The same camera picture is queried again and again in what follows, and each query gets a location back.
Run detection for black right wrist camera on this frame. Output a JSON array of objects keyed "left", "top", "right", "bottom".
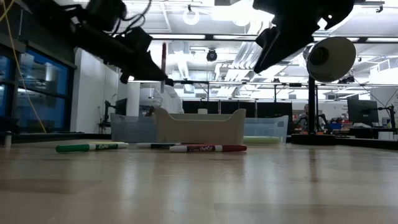
[{"left": 254, "top": 26, "right": 279, "bottom": 49}]

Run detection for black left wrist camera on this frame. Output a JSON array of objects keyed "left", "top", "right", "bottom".
[{"left": 85, "top": 0, "right": 127, "bottom": 32}]

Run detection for long ceiling light strip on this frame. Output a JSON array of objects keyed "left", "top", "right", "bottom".
[{"left": 150, "top": 33, "right": 398, "bottom": 44}]

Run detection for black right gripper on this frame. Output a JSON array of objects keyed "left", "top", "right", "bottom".
[{"left": 253, "top": 0, "right": 355, "bottom": 74}]

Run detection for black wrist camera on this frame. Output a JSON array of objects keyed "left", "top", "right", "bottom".
[
  {"left": 254, "top": 26, "right": 279, "bottom": 49},
  {"left": 85, "top": 0, "right": 127, "bottom": 32}
]

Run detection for black desk lamp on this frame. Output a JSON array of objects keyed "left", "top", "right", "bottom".
[{"left": 290, "top": 36, "right": 357, "bottom": 146}]

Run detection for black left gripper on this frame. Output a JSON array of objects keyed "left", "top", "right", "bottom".
[{"left": 74, "top": 26, "right": 175, "bottom": 87}]

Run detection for smoky gray plastic bin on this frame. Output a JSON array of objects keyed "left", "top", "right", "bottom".
[{"left": 110, "top": 113, "right": 158, "bottom": 143}]

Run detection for round white pendant lamp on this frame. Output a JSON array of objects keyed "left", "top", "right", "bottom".
[{"left": 182, "top": 6, "right": 201, "bottom": 26}]

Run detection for green Expo marker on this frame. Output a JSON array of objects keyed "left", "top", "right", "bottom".
[{"left": 55, "top": 142, "right": 130, "bottom": 154}]

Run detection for large glass window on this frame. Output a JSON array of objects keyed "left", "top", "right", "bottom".
[{"left": 0, "top": 43, "right": 77, "bottom": 133}]

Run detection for black Expo marker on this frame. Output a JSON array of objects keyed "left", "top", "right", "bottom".
[{"left": 136, "top": 142, "right": 182, "bottom": 149}]

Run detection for black aluminium table frame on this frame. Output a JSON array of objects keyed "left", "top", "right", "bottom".
[{"left": 0, "top": 132, "right": 398, "bottom": 151}]

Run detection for clear plastic bin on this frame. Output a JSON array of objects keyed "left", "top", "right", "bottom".
[{"left": 244, "top": 114, "right": 289, "bottom": 145}]

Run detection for dark angled monitor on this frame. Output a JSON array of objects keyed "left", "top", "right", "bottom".
[{"left": 114, "top": 98, "right": 128, "bottom": 116}]

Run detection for black computer monitor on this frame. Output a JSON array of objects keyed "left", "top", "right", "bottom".
[{"left": 347, "top": 98, "right": 379, "bottom": 124}]

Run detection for red Expo marker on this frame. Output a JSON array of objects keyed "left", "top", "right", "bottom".
[{"left": 169, "top": 143, "right": 248, "bottom": 153}]

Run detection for white plastic storage bin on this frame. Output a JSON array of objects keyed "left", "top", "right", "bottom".
[{"left": 154, "top": 108, "right": 247, "bottom": 146}]

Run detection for black partition panels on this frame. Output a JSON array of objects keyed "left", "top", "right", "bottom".
[{"left": 182, "top": 100, "right": 293, "bottom": 119}]

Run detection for person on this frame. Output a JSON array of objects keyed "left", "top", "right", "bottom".
[
  {"left": 148, "top": 84, "right": 185, "bottom": 114},
  {"left": 295, "top": 103, "right": 325, "bottom": 131}
]

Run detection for yellow hanging cable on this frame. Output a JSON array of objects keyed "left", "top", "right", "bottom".
[{"left": 0, "top": 0, "right": 47, "bottom": 134}]

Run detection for green highlighter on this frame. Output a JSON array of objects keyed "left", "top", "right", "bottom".
[{"left": 243, "top": 136, "right": 281, "bottom": 145}]

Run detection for dark background desk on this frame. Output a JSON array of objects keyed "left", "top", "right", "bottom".
[{"left": 334, "top": 126, "right": 398, "bottom": 140}]

